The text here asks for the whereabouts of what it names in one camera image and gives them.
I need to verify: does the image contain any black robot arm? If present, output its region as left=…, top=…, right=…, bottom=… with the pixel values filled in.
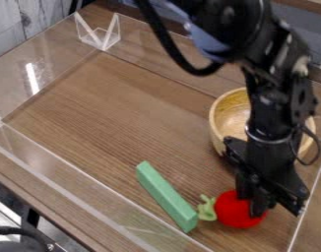
left=167, top=0, right=318, bottom=218

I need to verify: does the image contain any clear acrylic corner bracket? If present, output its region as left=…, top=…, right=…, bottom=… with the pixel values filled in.
left=73, top=13, right=120, bottom=51

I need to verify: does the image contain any red plush strawberry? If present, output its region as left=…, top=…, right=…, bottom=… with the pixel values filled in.
left=197, top=190, right=267, bottom=228

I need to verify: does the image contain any green rectangular block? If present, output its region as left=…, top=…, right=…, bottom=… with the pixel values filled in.
left=135, top=161, right=197, bottom=232

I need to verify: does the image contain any light wooden bowl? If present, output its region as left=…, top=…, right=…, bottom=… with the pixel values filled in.
left=207, top=86, right=316, bottom=159

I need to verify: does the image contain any black table leg bracket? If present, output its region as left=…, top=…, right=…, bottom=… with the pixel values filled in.
left=18, top=206, right=69, bottom=252

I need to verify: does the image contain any clear acrylic tray wall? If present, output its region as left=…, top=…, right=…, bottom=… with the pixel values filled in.
left=0, top=119, right=211, bottom=252

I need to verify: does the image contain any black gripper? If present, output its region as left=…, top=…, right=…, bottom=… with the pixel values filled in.
left=223, top=133, right=308, bottom=218

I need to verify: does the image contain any black cable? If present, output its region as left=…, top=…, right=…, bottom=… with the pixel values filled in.
left=133, top=0, right=226, bottom=78

